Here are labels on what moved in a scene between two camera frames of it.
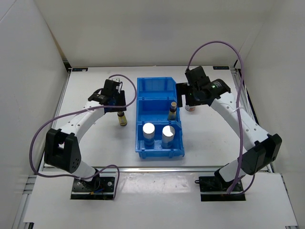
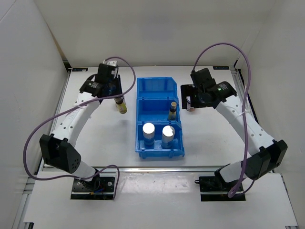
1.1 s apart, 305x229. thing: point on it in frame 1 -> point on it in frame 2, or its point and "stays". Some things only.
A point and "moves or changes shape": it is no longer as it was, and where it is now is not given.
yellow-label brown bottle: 122,119 moves or changes shape
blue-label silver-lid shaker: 168,132 stays
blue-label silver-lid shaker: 148,132 stays
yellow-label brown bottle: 172,113 stays
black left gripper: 121,97 -> 119,89
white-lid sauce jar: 190,108 stays
